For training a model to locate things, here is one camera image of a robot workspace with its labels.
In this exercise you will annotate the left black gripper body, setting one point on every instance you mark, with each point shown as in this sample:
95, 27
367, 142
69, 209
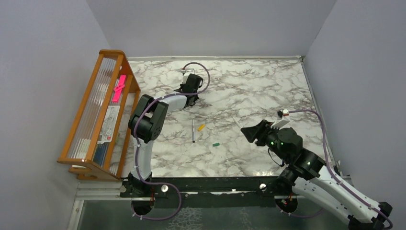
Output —
196, 97

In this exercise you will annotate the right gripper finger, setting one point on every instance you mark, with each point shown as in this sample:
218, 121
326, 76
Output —
251, 134
253, 125

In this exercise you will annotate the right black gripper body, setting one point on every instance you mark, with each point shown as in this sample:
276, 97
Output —
268, 136

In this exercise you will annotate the white pen brown tip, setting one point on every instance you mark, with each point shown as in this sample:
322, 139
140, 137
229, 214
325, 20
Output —
237, 123

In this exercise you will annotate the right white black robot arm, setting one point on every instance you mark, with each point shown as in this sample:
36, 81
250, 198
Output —
308, 175

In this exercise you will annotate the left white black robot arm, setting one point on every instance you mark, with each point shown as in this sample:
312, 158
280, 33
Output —
147, 120

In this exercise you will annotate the white pen leftmost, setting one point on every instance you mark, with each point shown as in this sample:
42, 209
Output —
193, 131

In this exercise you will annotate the pink clip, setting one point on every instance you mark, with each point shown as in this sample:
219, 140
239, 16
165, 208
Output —
119, 88

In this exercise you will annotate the wooden rack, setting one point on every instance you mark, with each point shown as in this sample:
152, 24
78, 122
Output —
87, 159

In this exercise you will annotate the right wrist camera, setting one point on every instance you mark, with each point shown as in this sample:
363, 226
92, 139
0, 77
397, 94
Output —
282, 119

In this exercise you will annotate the black mounting rail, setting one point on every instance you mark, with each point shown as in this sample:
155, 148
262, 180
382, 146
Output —
209, 192

